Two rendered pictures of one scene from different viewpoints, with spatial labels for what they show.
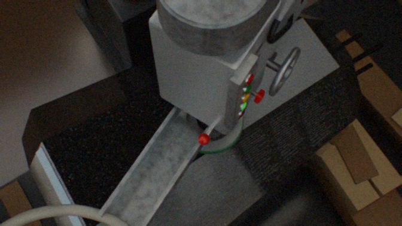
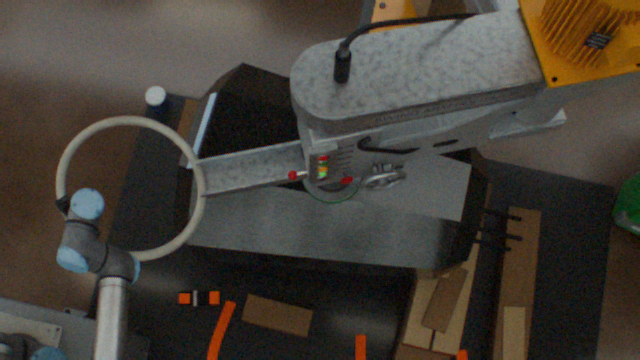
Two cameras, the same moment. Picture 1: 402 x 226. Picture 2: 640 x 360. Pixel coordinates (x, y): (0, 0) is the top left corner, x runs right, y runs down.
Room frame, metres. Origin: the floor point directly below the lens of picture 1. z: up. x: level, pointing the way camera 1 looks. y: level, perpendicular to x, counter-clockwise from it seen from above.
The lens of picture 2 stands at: (0.04, -0.53, 3.37)
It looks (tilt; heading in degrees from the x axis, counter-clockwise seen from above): 73 degrees down; 43
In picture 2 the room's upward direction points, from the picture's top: 3 degrees clockwise
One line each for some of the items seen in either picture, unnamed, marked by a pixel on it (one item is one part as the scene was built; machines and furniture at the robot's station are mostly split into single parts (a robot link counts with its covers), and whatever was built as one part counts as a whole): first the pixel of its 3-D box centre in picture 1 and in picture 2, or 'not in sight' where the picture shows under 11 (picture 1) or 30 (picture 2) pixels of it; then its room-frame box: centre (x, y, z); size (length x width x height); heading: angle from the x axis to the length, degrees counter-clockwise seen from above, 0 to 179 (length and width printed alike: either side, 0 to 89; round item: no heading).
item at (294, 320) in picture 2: not in sight; (278, 316); (0.17, -0.19, 0.07); 0.30 x 0.12 x 0.12; 122
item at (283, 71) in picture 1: (273, 65); (380, 170); (0.66, -0.19, 1.20); 0.15 x 0.10 x 0.15; 149
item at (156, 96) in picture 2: not in sight; (157, 100); (0.45, 1.00, 0.08); 0.10 x 0.10 x 0.13
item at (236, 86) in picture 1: (239, 94); (321, 163); (0.51, -0.09, 1.37); 0.08 x 0.03 x 0.28; 149
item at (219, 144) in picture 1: (209, 119); (331, 172); (0.62, -0.03, 0.87); 0.21 x 0.21 x 0.01
